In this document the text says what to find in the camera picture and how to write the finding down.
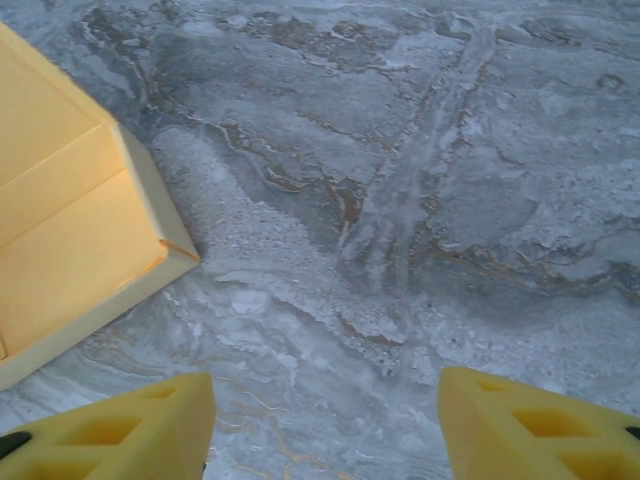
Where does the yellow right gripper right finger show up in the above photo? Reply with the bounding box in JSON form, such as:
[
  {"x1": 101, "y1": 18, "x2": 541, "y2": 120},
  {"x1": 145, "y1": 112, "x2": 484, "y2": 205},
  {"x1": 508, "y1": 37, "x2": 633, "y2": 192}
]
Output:
[{"x1": 438, "y1": 366, "x2": 640, "y2": 480}]

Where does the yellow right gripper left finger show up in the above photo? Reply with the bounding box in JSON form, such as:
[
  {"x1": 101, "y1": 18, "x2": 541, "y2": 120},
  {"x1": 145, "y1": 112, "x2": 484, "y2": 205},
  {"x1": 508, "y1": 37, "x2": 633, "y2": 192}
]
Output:
[{"x1": 0, "y1": 372, "x2": 216, "y2": 480}]

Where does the yellow paper box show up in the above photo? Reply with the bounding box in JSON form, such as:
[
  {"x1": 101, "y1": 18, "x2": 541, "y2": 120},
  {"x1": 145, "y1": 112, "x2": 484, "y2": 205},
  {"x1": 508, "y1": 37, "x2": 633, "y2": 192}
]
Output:
[{"x1": 0, "y1": 22, "x2": 202, "y2": 392}]

